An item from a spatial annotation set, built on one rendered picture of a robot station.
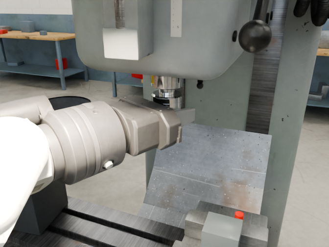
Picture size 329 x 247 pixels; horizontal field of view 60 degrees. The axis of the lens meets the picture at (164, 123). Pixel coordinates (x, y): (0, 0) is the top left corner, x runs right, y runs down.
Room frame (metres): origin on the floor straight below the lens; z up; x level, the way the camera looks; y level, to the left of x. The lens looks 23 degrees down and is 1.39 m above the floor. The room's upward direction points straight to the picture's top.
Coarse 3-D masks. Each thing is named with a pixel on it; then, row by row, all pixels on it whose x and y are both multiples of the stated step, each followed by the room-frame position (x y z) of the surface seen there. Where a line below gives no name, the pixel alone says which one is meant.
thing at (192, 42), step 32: (96, 0) 0.35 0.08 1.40; (160, 0) 0.32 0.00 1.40; (192, 0) 0.31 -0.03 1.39; (224, 0) 0.30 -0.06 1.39; (96, 32) 0.35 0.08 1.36; (160, 32) 0.32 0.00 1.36; (192, 32) 0.31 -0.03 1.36; (224, 32) 0.30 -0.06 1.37; (96, 64) 0.36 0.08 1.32; (128, 64) 0.34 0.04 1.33; (160, 64) 0.32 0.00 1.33; (192, 64) 0.31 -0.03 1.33; (224, 64) 0.31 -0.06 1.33
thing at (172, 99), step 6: (156, 90) 0.43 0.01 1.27; (156, 96) 0.40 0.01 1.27; (162, 96) 0.40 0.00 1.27; (168, 96) 0.40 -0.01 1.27; (174, 96) 0.40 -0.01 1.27; (180, 96) 0.40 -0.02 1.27; (156, 102) 0.39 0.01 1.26; (162, 102) 0.39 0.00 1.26; (168, 102) 0.39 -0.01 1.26; (174, 102) 0.39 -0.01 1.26
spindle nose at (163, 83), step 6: (156, 78) 0.39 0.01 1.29; (162, 78) 0.39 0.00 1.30; (168, 78) 0.39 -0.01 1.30; (174, 78) 0.39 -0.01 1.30; (180, 78) 0.40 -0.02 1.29; (156, 84) 0.39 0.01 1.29; (162, 84) 0.39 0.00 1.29; (168, 84) 0.39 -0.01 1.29; (174, 84) 0.39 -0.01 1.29; (180, 84) 0.40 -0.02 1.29
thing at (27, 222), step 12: (48, 192) 0.55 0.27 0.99; (60, 192) 0.59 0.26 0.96; (36, 204) 0.50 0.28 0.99; (48, 204) 0.54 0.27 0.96; (60, 204) 0.58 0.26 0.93; (24, 216) 0.50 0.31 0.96; (36, 216) 0.50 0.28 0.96; (48, 216) 0.53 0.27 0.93; (24, 228) 0.50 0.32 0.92; (36, 228) 0.50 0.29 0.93
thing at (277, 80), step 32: (288, 0) 0.70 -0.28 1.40; (288, 32) 0.70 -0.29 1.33; (320, 32) 0.68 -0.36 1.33; (256, 64) 0.72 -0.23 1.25; (288, 64) 0.69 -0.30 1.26; (192, 96) 0.78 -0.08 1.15; (224, 96) 0.75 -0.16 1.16; (256, 96) 0.71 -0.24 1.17; (288, 96) 0.69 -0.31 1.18; (256, 128) 0.71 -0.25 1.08; (288, 128) 0.68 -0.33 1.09; (288, 160) 0.68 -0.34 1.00
